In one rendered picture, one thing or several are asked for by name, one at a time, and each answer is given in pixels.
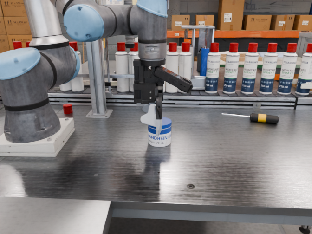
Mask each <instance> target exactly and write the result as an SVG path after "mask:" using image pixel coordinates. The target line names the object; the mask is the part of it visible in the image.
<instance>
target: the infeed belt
mask: <svg viewBox="0 0 312 234"><path fill-rule="evenodd" d="M111 91H112V94H115V95H134V93H132V92H130V91H129V92H127V93H119V92H117V89H111ZM47 93H62V94H91V90H90V88H84V91H81V92H73V91H65V92H64V91H60V88H52V89H49V90H47ZM163 95H168V96H220V97H273V98H296V97H295V96H294V95H292V94H290V95H288V96H283V95H279V94H277V91H272V94H271V95H261V94H259V91H253V95H244V94H241V91H235V94H233V95H228V94H224V93H223V90H217V94H206V93H205V90H191V91H190V93H187V94H181V93H175V94H169V93H166V92H165V93H164V94H163Z"/></svg>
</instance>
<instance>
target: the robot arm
mask: <svg viewBox="0 0 312 234"><path fill-rule="evenodd" d="M23 2H24V5H25V9H26V14H27V18H28V22H29V26H30V29H31V33H32V41H31V42H30V44H29V47H28V48H19V49H16V50H10V51H7V52H3V53H1V54H0V94H1V97H2V101H3V104H4V107H5V111H6V113H5V124H4V134H5V137H6V140H7V141H9V142H12V143H30V142H35V141H39V140H42V139H45V138H48V137H50V136H52V135H54V134H56V133H57V132H58V131H59V130H60V128H61V125H60V120H59V118H58V116H57V114H56V113H55V111H54V109H53V108H52V106H51V105H50V102H49V97H48V93H47V90H49V89H52V88H54V87H57V86H59V85H63V84H66V83H68V82H69V81H71V80H73V79H74V78H75V77H76V76H77V74H78V73H79V70H80V59H79V56H78V54H77V52H75V51H74V49H73V48H72V47H70V45H69V40H68V39H67V38H65V37H64V36H63V35H62V32H61V27H60V22H59V17H58V12H57V10H58V11H59V12H60V13H61V14H62V15H63V16H64V26H65V29H66V32H67V33H68V35H69V36H70V37H71V38H72V39H74V40H76V41H78V42H93V41H96V40H98V39H103V38H108V37H113V36H117V35H138V57H139V58H140V59H134V61H133V66H134V84H133V91H134V103H141V104H148V103H149V104H148V105H146V106H144V107H143V108H142V110H143V112H146V113H147V114H145V115H143V116H141V118H140V120H141V122H142V123H143V124H147V125H150V126H154V127H156V137H158V136H159V134H160V133H161V131H162V101H163V85H164V81H165V82H167V83H169V84H171V85H173V86H175V87H177V88H178V89H179V90H181V91H183V92H186V93H190V91H191V90H192V88H193V84H192V82H191V81H190V80H189V79H187V78H185V77H181V76H179V75H178V74H176V73H174V72H172V71H170V70H168V69H166V68H165V67H163V66H162V65H165V64H166V59H165V58H166V54H167V17H168V15H167V2H166V0H137V3H136V5H98V4H97V3H96V2H95V1H94V0H23ZM150 66H151V69H149V67H150ZM155 101H156V104H155Z"/></svg>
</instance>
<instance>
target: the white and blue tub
mask: <svg viewBox="0 0 312 234"><path fill-rule="evenodd" d="M171 124H172V121H171V119H169V118H166V117H162V131H161V133H160V134H159V136H156V127H154V126H150V125H148V142H149V144H150V145H152V146H154V147H165V146H168V145H169V144H170V143H171Z"/></svg>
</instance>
